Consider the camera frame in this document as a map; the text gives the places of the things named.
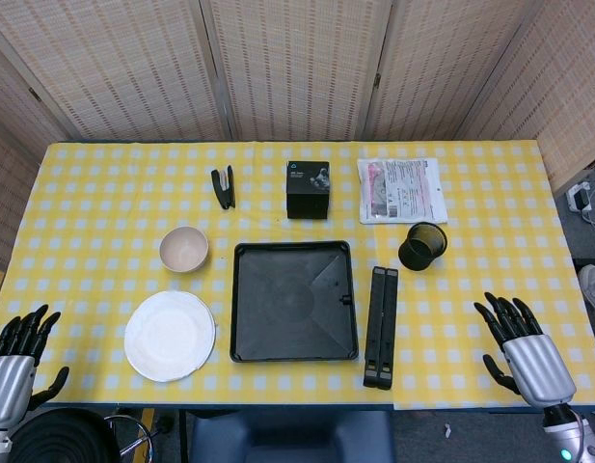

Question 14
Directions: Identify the woven folding screen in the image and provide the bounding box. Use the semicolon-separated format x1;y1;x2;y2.
0;0;595;264

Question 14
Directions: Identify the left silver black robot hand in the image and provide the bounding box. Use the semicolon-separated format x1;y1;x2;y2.
0;303;70;431

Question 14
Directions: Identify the beige bowl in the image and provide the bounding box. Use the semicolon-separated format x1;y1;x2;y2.
159;226;210;274

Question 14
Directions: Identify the black mesh pen cup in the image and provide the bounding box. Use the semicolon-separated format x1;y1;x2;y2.
397;221;448;273

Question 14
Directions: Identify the grey sneaker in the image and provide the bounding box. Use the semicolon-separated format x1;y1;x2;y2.
577;263;595;330

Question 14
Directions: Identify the dark blue padded seat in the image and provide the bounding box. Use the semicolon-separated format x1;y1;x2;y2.
188;409;394;463

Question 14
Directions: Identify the clear plastic printed packet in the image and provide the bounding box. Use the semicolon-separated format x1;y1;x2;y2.
356;156;448;226

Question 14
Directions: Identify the black round ribbed disc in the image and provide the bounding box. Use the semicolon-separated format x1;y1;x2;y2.
7;408;122;463

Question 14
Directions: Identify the white power adapter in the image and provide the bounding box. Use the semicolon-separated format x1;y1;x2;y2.
565;181;595;213

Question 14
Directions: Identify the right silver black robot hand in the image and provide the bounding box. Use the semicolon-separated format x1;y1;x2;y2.
473;291;579;412

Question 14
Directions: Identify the black folded laptop stand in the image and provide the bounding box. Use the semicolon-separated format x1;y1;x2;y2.
363;265;400;390

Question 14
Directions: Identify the white paper plate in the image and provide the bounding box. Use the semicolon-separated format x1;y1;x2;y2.
123;290;217;384

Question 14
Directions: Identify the black stapler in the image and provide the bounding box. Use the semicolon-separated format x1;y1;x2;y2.
210;164;237;211

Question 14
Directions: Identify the black cube box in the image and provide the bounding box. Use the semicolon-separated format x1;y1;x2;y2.
285;160;331;221

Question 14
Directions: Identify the chrome stool ring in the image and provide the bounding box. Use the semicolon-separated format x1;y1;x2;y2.
106;413;159;459

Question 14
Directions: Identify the yellow white checkered tablecloth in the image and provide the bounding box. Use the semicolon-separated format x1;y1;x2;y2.
0;141;595;411

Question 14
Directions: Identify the black square tray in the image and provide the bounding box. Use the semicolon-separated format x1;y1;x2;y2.
229;240;361;364

